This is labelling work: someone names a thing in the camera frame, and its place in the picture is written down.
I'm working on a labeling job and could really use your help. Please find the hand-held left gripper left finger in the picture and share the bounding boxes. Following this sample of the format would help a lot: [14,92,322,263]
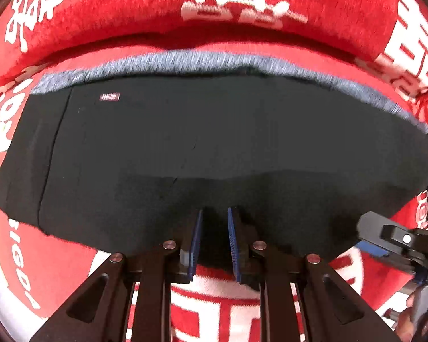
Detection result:
[30,208,204,342]

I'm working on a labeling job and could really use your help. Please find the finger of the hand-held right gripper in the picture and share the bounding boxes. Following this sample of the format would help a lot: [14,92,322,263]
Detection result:
[357,212,414,257]

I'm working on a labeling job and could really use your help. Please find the black pants with grey waistband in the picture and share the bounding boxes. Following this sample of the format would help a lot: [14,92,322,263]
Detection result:
[0,52,428,262]

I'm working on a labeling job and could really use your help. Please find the person's right hand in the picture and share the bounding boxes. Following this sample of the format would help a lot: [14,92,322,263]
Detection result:
[396,290,416,342]

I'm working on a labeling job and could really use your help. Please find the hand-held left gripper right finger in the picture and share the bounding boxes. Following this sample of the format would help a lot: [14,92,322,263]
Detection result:
[227,206,402,342]

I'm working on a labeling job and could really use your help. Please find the red plush printed blanket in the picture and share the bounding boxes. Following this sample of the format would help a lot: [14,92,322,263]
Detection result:
[0,0,428,102]

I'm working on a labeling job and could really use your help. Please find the red printed bed sheet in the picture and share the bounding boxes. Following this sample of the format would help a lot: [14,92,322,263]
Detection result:
[0,39,428,342]

